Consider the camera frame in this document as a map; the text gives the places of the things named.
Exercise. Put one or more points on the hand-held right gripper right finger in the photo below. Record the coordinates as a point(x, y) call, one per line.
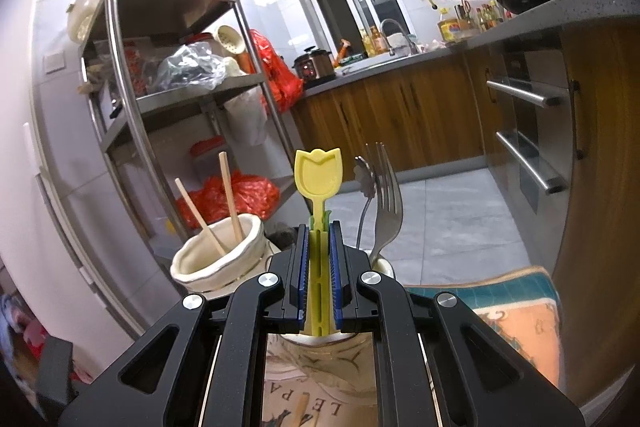
point(336, 277)

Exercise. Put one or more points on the grey kitchen countertop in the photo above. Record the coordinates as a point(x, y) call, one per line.
point(550, 14)

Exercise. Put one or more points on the clear crumpled plastic bag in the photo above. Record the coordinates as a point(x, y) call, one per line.
point(192, 67)

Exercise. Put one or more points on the white wall socket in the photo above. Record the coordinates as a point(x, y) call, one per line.
point(55, 63)

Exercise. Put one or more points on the wooden base cabinets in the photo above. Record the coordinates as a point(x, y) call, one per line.
point(425, 107)

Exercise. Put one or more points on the silver flower-shaped spoon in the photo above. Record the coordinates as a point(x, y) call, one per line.
point(365, 174)

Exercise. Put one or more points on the hanging red plastic bag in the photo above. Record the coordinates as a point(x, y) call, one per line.
point(272, 72)

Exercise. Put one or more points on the dark red rice cooker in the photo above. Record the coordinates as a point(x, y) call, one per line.
point(315, 67)

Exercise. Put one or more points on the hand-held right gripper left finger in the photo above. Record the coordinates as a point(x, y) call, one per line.
point(300, 277)

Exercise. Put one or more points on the white sink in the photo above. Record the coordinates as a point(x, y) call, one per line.
point(360, 64)

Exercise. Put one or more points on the steel shelf rack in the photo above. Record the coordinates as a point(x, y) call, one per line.
point(125, 107)

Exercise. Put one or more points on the built-in steel appliance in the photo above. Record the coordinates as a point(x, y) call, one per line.
point(530, 127)

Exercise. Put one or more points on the hanging white plastic bag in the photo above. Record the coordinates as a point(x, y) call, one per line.
point(245, 117)

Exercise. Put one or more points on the silver fork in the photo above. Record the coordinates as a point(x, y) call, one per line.
point(387, 217)

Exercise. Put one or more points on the red-lidded plastic container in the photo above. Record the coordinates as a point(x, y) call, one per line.
point(207, 152)

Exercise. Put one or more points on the steel kitchen faucet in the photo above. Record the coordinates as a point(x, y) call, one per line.
point(395, 23)

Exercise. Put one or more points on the cream ceramic pot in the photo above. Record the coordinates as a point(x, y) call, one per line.
point(82, 14)

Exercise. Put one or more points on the orange brush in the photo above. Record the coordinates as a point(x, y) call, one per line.
point(345, 49)

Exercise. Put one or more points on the cream slotted ladle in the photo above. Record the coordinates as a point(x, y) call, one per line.
point(230, 39)

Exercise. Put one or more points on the yellow cooking oil bottle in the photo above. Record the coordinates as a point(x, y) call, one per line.
point(450, 28)

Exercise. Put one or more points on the printed table cloth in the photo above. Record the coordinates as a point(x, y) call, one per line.
point(525, 332)

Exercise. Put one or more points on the row of seasoning bottles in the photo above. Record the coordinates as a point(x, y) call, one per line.
point(487, 16)

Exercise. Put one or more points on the white floral ceramic utensil holder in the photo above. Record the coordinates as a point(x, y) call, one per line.
point(200, 267)

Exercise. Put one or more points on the yellow tulip-shaped utensil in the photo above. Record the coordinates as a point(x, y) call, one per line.
point(317, 172)

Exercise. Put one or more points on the orange drink bottles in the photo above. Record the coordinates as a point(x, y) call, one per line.
point(372, 41)

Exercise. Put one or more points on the crumpled red plastic bag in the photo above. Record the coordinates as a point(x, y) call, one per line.
point(250, 197)

